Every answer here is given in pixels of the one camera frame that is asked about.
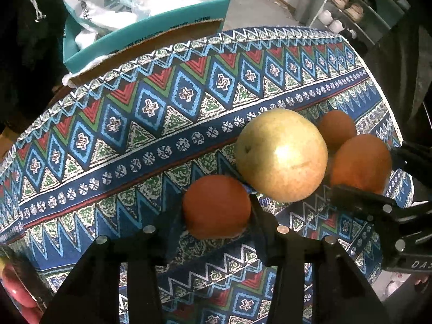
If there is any large red apple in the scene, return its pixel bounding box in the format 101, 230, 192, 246
1, 263, 42, 324

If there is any small orange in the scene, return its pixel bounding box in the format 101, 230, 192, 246
318, 110, 357, 154
182, 175, 251, 240

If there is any right hand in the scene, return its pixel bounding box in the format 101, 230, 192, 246
412, 274, 429, 285

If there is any clear glass fruit bowl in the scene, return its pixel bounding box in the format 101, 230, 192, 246
1, 244, 53, 323

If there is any medium orange centre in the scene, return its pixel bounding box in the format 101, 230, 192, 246
329, 134, 392, 195

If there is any yellow mango far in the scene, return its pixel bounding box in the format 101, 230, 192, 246
234, 109, 328, 203

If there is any patterned blue tablecloth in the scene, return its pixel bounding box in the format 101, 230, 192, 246
1, 27, 403, 323

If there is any grey shoe rack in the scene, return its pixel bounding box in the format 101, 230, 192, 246
307, 0, 410, 48

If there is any dark hanging clothing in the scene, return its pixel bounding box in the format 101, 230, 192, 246
1, 0, 68, 133

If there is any teal cardboard box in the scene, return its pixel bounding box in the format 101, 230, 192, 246
63, 0, 231, 73

